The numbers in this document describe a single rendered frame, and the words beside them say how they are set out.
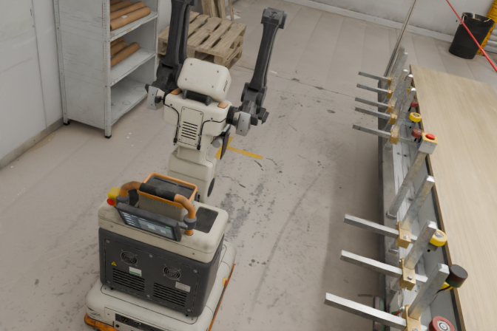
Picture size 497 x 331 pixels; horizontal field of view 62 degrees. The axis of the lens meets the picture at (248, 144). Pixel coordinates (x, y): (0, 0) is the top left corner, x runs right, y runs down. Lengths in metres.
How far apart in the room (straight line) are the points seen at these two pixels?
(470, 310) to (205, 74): 1.40
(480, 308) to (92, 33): 2.95
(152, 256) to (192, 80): 0.80
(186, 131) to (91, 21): 1.70
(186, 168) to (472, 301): 1.34
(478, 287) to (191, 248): 1.17
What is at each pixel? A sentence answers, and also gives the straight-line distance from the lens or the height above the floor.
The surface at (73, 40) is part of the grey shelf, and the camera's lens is 3.53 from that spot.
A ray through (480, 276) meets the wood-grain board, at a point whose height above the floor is 0.90.
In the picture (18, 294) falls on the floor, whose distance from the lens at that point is 2.69.
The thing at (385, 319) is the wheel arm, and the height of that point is 0.86.
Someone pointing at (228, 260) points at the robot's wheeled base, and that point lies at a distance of 2.43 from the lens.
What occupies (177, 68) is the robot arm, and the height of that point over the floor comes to 1.28.
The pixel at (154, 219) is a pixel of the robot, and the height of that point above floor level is 0.94.
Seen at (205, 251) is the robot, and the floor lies 0.78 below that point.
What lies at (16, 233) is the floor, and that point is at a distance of 3.01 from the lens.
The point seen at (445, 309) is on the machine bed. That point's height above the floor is 0.74.
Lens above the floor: 2.11
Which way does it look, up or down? 33 degrees down
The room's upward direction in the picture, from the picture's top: 12 degrees clockwise
